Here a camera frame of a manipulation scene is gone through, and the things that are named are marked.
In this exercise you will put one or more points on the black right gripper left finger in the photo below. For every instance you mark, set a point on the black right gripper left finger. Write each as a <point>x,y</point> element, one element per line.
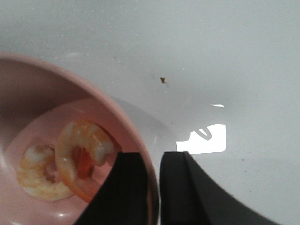
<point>123,197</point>

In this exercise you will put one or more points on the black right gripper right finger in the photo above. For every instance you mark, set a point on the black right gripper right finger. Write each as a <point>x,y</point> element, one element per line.
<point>189,196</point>

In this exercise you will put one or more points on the pink bowl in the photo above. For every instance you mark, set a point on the pink bowl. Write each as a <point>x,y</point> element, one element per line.
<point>37,100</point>

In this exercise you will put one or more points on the small pale shrimp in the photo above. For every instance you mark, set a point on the small pale shrimp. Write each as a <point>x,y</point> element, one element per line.
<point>34,178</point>

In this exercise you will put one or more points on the large orange shrimp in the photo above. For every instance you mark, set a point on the large orange shrimp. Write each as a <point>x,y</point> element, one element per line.
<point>81,146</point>

